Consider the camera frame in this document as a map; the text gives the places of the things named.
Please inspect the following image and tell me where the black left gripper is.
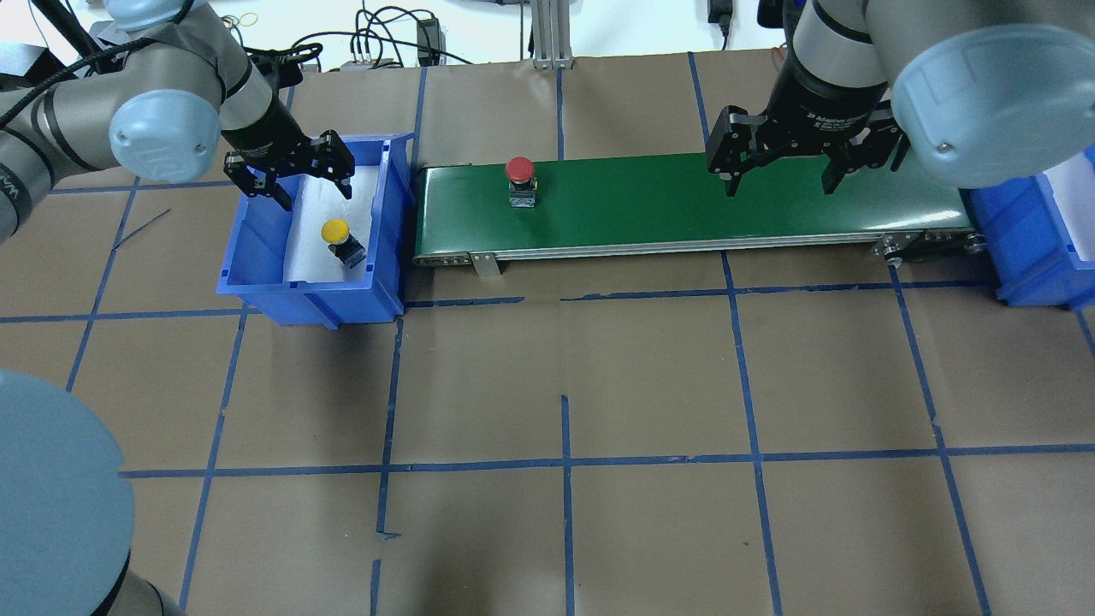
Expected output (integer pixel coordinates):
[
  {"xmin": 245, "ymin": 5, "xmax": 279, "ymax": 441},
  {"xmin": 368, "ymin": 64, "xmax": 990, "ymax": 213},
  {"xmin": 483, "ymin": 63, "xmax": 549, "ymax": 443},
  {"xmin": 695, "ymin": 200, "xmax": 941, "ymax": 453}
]
[{"xmin": 224, "ymin": 130, "xmax": 356, "ymax": 213}]

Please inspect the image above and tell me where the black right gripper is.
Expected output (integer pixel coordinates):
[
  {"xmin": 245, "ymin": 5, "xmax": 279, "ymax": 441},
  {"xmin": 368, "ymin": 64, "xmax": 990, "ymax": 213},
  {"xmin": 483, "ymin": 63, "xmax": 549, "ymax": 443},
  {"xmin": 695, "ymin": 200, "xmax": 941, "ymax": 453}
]
[{"xmin": 707, "ymin": 105, "xmax": 909, "ymax": 198}]

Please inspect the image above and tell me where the yellow push button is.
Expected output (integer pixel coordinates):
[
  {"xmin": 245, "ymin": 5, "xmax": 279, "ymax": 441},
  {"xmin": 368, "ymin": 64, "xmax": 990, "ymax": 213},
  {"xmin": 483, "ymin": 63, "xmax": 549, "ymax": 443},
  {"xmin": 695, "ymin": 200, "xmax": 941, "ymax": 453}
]
[{"xmin": 320, "ymin": 218, "xmax": 367, "ymax": 269}]

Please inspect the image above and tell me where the red push button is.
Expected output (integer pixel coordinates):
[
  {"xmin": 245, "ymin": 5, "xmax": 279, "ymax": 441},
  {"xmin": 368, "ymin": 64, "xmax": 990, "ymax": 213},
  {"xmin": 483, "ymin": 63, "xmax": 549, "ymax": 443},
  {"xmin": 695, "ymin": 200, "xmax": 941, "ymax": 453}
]
[{"xmin": 504, "ymin": 156, "xmax": 537, "ymax": 208}]

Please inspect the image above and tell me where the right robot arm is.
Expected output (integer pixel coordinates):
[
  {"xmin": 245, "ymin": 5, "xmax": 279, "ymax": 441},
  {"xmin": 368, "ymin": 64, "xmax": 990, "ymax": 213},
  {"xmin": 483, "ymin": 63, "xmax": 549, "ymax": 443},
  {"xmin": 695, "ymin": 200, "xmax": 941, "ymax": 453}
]
[{"xmin": 707, "ymin": 1, "xmax": 1094, "ymax": 196}]

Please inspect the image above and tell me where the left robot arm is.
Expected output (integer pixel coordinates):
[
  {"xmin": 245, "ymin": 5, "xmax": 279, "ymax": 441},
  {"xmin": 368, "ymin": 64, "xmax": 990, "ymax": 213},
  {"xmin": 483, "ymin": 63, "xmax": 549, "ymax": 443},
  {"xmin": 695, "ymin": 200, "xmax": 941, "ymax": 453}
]
[{"xmin": 3, "ymin": 1, "xmax": 355, "ymax": 615}]

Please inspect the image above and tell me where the white foam left pad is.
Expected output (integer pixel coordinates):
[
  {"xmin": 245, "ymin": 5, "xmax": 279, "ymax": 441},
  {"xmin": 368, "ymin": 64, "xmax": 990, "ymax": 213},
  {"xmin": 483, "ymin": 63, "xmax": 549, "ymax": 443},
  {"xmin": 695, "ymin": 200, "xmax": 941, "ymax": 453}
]
[{"xmin": 283, "ymin": 163, "xmax": 382, "ymax": 284}]

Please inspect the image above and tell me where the white foam pad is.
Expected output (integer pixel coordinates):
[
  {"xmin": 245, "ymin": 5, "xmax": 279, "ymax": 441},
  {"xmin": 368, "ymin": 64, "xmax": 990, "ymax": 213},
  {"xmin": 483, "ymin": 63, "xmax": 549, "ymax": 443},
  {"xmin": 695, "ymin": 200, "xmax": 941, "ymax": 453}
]
[
  {"xmin": 283, "ymin": 163, "xmax": 382, "ymax": 284},
  {"xmin": 1045, "ymin": 152, "xmax": 1094, "ymax": 261}
]

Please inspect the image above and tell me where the blue left bin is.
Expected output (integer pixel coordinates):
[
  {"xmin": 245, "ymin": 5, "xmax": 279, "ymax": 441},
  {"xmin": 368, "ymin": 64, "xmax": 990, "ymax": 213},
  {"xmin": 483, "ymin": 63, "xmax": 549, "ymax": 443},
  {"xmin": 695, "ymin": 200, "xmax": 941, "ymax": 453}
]
[{"xmin": 216, "ymin": 133, "xmax": 413, "ymax": 330}]

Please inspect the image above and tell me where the blue bin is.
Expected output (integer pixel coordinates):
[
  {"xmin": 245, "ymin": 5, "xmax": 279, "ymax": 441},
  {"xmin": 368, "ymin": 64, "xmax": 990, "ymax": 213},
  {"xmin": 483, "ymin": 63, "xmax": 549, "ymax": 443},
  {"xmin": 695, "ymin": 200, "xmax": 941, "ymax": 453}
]
[
  {"xmin": 216, "ymin": 133, "xmax": 413, "ymax": 330},
  {"xmin": 967, "ymin": 172, "xmax": 1094, "ymax": 309}
]

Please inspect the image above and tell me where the green conveyor belt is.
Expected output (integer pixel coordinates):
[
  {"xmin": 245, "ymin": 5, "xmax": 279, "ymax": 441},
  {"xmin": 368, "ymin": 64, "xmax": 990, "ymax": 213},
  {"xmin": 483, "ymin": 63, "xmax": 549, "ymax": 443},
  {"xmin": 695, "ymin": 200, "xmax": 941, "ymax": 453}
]
[{"xmin": 413, "ymin": 153, "xmax": 983, "ymax": 275}]

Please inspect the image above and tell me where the black power adapter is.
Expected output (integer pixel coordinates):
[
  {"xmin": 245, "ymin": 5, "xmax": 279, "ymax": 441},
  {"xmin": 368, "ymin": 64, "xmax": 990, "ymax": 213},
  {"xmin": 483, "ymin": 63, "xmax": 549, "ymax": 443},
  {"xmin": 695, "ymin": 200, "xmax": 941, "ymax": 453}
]
[{"xmin": 416, "ymin": 18, "xmax": 445, "ymax": 67}]

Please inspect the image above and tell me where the blue right bin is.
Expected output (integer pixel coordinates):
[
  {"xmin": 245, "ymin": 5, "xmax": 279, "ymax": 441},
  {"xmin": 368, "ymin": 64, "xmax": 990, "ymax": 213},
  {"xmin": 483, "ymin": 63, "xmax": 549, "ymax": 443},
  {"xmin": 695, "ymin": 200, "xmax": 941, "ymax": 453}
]
[{"xmin": 967, "ymin": 172, "xmax": 1094, "ymax": 309}]

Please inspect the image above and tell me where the white foam right pad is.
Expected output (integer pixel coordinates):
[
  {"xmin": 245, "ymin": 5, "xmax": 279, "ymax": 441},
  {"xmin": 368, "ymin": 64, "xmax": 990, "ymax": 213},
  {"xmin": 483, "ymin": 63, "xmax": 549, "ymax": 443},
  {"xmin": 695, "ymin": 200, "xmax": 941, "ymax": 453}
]
[{"xmin": 1045, "ymin": 152, "xmax": 1094, "ymax": 261}]

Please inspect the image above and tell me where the black cable bundle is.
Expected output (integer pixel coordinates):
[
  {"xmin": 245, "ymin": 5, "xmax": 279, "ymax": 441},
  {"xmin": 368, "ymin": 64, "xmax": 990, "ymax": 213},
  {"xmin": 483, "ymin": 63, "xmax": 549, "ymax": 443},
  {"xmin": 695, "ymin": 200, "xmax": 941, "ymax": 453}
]
[{"xmin": 291, "ymin": 4, "xmax": 473, "ymax": 71}]

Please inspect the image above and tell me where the aluminium frame post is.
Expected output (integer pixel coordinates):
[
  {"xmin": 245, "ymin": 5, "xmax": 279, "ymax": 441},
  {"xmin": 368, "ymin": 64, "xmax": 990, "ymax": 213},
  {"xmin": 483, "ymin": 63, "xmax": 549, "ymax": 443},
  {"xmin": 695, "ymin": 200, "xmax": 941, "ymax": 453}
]
[{"xmin": 530, "ymin": 0, "xmax": 575, "ymax": 70}]

